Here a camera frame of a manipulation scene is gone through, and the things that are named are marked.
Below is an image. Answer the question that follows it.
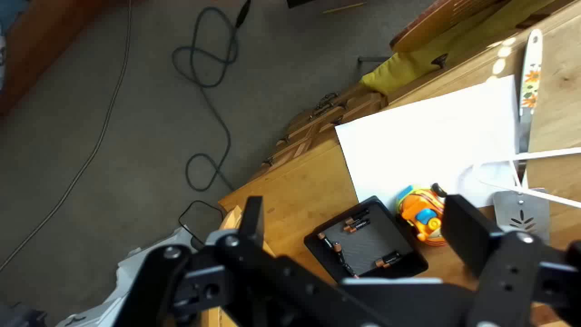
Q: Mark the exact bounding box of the blue patterned cloth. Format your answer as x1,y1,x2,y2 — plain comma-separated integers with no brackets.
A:
0,0,30,38

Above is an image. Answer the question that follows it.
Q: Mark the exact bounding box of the brown wooden chair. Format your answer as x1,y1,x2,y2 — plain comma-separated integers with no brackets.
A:
388,0,510,53

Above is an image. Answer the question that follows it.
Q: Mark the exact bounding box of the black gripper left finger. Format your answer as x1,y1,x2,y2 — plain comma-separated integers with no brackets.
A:
116,194,388,327

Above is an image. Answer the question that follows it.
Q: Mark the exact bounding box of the wooden drawer unit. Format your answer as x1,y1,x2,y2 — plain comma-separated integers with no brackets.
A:
261,84,388,174

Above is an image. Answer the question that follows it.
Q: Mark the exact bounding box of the brown wooden shelf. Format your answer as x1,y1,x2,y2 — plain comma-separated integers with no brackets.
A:
0,0,105,120

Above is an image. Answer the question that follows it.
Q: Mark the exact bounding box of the orange striped toy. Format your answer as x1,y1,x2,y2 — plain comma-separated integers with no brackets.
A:
391,182,451,249

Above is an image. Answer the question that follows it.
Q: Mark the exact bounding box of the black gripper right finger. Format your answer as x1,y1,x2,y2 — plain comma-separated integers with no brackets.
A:
439,193,581,327

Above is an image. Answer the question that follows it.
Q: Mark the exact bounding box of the black looped cable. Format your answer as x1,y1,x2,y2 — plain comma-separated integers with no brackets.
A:
170,0,255,194

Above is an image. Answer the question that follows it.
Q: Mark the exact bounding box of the white paper sheet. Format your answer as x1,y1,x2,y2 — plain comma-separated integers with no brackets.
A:
333,73,522,211

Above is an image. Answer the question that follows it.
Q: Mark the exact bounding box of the white plastic strip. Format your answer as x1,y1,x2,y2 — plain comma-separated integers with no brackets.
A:
511,162,581,211
470,145,581,169

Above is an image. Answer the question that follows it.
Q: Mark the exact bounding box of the yellow cloth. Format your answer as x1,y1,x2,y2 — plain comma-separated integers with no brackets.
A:
359,0,569,98

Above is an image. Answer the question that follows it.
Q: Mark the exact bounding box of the thin grey cable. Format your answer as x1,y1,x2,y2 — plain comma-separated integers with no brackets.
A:
0,0,135,276

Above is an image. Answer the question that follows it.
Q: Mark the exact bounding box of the black rectangular tray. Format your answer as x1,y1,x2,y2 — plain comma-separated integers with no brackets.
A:
301,194,430,287

